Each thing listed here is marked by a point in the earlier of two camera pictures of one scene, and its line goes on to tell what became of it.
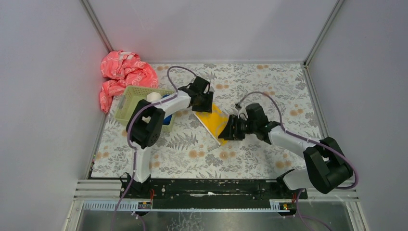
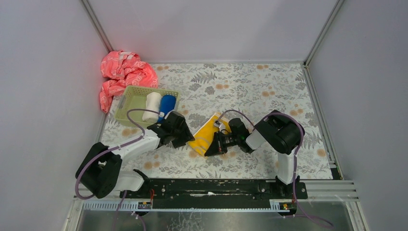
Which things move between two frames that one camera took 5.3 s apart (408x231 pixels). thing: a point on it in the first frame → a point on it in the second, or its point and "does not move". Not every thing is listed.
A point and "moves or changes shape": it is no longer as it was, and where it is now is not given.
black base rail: [220, 193] does not move
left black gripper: [201, 104] → [178, 134]
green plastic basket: [129, 100] does not move
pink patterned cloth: [120, 69] does not move
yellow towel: [216, 122] moves or changes shape
